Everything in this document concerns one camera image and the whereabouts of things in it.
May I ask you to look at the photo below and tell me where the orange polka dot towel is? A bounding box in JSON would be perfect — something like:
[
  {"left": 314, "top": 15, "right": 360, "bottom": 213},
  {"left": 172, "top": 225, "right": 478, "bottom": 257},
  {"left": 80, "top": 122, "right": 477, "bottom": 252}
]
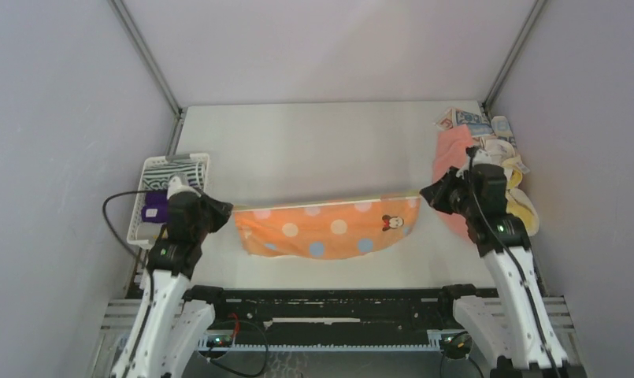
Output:
[{"left": 233, "top": 195, "right": 421, "bottom": 260}]

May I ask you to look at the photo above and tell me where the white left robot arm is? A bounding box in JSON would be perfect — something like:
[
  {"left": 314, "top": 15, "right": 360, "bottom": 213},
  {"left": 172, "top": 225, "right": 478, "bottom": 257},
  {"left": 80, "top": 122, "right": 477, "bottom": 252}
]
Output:
[{"left": 110, "top": 189, "right": 233, "bottom": 377}]

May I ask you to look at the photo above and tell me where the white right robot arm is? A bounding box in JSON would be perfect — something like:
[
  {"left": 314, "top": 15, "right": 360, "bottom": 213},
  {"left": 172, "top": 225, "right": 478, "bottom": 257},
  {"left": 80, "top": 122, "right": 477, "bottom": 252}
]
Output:
[{"left": 420, "top": 163, "right": 569, "bottom": 377}]

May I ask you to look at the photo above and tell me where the purple towel roll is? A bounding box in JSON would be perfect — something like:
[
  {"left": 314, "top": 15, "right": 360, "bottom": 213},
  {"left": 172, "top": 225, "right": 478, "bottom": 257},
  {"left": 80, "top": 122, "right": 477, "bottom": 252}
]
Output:
[{"left": 141, "top": 191, "right": 169, "bottom": 224}]

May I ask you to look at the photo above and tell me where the grey yellow towel roll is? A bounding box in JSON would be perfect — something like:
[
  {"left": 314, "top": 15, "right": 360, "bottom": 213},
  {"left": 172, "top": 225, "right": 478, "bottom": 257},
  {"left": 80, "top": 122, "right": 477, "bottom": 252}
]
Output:
[{"left": 135, "top": 222, "right": 163, "bottom": 240}]

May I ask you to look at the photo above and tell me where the black white zebra towel roll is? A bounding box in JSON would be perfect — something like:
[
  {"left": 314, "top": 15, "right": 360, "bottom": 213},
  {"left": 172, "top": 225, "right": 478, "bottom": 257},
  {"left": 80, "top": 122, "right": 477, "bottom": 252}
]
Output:
[{"left": 142, "top": 161, "right": 206, "bottom": 191}]

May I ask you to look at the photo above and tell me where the pink towel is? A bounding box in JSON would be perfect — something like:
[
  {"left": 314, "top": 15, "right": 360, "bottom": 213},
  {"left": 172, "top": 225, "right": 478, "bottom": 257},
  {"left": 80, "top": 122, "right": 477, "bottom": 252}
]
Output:
[{"left": 432, "top": 124, "right": 475, "bottom": 243}]

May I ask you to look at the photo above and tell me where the white yellow towel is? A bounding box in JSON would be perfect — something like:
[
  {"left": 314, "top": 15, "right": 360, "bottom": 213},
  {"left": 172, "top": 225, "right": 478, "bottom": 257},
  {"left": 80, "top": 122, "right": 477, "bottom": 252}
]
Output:
[{"left": 484, "top": 139, "right": 540, "bottom": 236}]

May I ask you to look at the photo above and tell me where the white plastic basket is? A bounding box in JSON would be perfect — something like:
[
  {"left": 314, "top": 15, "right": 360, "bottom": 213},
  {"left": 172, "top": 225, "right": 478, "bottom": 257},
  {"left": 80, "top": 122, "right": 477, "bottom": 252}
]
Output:
[{"left": 126, "top": 153, "right": 210, "bottom": 250}]

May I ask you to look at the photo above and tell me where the blue patterned towel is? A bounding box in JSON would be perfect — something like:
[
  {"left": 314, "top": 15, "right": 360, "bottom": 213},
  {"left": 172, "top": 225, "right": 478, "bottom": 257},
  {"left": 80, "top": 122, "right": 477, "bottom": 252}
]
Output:
[{"left": 433, "top": 107, "right": 517, "bottom": 148}]

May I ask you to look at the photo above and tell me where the left base control board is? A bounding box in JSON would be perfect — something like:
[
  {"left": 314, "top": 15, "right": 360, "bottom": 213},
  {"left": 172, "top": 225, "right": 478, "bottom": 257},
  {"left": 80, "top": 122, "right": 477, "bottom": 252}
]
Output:
[{"left": 206, "top": 335, "right": 235, "bottom": 350}]

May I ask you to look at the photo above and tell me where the base control board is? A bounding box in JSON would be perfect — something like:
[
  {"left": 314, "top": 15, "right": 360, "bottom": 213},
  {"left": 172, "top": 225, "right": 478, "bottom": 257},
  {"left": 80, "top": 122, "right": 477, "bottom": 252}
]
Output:
[
  {"left": 441, "top": 332, "right": 472, "bottom": 349},
  {"left": 206, "top": 335, "right": 235, "bottom": 350}
]

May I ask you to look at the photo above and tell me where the right base control board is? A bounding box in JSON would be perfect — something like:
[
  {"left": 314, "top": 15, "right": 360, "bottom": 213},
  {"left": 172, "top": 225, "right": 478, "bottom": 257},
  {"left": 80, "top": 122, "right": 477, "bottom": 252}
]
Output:
[{"left": 441, "top": 332, "right": 472, "bottom": 349}]

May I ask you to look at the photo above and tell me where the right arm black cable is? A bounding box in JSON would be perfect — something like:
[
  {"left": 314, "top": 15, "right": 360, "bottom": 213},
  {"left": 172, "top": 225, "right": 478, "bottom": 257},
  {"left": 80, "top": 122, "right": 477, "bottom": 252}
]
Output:
[{"left": 465, "top": 146, "right": 563, "bottom": 378}]

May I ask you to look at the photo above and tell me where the left aluminium frame post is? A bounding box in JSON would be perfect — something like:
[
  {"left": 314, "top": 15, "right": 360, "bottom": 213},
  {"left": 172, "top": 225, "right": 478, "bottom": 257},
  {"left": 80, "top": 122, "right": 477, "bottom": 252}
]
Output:
[{"left": 109, "top": 0, "right": 184, "bottom": 117}]

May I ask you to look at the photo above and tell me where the aluminium frame post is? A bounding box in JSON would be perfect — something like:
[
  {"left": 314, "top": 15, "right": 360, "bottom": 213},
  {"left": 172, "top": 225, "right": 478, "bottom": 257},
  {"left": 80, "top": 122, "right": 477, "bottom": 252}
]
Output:
[
  {"left": 481, "top": 0, "right": 551, "bottom": 115},
  {"left": 109, "top": 0, "right": 184, "bottom": 117}
]

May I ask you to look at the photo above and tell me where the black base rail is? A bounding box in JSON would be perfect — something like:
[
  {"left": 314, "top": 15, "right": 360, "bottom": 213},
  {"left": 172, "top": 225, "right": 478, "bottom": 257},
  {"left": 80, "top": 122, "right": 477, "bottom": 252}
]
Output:
[{"left": 183, "top": 283, "right": 497, "bottom": 349}]

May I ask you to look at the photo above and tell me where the white cable duct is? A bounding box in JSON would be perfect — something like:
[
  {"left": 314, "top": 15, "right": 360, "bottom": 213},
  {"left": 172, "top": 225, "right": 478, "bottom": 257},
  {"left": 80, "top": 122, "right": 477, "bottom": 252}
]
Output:
[{"left": 117, "top": 334, "right": 443, "bottom": 352}]

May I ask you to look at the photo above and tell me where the right aluminium frame post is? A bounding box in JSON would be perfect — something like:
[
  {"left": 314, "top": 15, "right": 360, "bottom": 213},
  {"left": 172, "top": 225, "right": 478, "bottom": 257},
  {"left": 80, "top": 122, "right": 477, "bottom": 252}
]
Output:
[{"left": 481, "top": 0, "right": 551, "bottom": 115}]

